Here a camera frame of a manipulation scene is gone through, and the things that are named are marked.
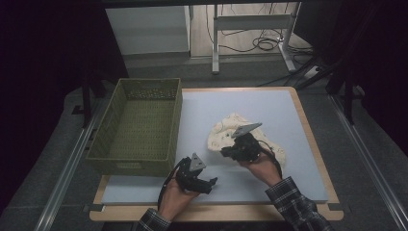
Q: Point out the white power strip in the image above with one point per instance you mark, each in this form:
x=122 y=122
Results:
x=311 y=72

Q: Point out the black metal stand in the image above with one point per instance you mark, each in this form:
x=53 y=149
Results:
x=86 y=102
x=348 y=102

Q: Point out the metal floor rail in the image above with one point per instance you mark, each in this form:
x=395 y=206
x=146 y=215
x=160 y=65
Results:
x=369 y=160
x=64 y=179

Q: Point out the pale blue table mat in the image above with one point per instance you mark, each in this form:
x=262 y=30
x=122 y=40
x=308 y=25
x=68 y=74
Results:
x=282 y=109

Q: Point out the person's right hand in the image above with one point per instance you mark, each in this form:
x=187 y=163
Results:
x=264 y=168

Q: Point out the black tape piece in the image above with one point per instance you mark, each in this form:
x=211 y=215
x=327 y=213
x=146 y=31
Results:
x=338 y=207
x=94 y=207

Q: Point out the person's left hand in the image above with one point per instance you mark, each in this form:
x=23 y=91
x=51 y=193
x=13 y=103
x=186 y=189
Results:
x=174 y=199

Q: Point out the green plastic basket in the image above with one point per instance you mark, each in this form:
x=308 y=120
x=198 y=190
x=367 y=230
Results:
x=141 y=128

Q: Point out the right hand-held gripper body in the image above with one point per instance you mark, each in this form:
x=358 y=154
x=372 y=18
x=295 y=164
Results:
x=245 y=146

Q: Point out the cream cloth garment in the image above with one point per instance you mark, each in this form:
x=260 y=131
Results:
x=221 y=134

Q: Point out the white cabinet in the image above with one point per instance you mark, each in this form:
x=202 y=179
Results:
x=147 y=30

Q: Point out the white metal desk frame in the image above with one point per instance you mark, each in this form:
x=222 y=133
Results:
x=253 y=22

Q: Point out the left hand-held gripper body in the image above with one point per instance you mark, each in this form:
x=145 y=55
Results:
x=189 y=173

